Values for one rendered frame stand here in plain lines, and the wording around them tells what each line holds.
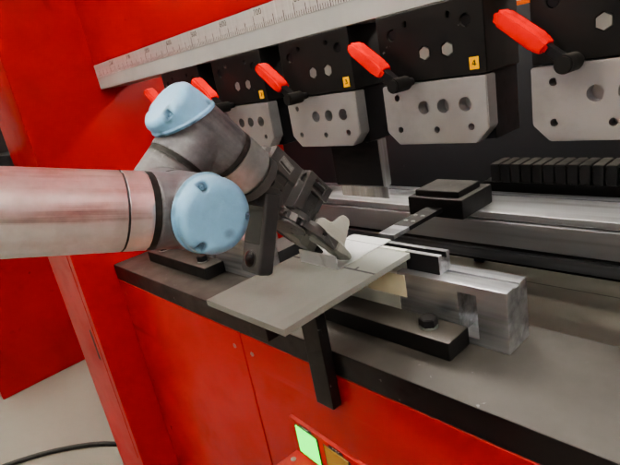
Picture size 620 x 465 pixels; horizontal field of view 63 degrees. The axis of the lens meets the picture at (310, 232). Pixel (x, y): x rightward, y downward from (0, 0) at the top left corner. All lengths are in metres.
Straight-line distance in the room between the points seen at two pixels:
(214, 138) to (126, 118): 0.92
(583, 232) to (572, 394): 0.32
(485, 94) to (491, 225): 0.41
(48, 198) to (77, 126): 1.03
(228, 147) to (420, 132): 0.25
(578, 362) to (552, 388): 0.07
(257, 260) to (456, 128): 0.31
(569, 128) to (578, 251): 0.39
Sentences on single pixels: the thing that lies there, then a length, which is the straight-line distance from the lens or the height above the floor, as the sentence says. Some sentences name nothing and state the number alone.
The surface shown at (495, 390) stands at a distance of 0.70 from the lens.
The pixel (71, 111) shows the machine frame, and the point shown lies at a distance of 1.47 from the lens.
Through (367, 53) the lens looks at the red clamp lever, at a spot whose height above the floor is 1.30.
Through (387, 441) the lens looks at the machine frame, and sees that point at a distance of 0.83.
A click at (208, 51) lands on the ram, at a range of 1.01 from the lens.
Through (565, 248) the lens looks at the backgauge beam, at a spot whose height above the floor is 0.93.
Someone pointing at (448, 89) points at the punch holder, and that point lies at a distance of 0.65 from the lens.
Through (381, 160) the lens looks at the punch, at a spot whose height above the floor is 1.14.
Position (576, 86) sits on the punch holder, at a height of 1.23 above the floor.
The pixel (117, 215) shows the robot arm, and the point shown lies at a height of 1.21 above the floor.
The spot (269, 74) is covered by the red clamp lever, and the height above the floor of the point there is 1.30.
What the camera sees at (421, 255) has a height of 1.00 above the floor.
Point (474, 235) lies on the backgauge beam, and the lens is 1.02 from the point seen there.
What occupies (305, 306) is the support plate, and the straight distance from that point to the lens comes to 0.67.
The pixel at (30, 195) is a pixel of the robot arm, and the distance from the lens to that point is 0.44.
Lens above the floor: 1.29
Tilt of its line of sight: 18 degrees down
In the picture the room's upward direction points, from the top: 11 degrees counter-clockwise
